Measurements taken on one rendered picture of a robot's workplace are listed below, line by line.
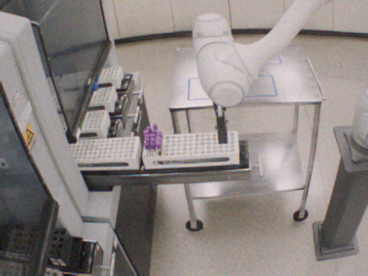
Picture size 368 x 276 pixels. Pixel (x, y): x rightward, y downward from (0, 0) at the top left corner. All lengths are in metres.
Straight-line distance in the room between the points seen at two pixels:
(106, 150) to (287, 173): 0.97
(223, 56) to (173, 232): 1.39
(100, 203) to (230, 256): 0.87
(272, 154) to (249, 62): 1.22
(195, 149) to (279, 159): 0.83
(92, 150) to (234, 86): 0.65
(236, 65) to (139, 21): 2.79
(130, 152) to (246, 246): 0.95
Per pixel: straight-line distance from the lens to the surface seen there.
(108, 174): 1.37
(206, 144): 1.30
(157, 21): 3.63
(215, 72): 0.89
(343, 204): 1.72
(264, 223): 2.15
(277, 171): 2.01
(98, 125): 1.47
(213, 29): 1.02
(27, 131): 1.00
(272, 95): 1.56
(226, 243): 2.08
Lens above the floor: 1.76
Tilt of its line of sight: 42 degrees down
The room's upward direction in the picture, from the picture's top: 9 degrees counter-clockwise
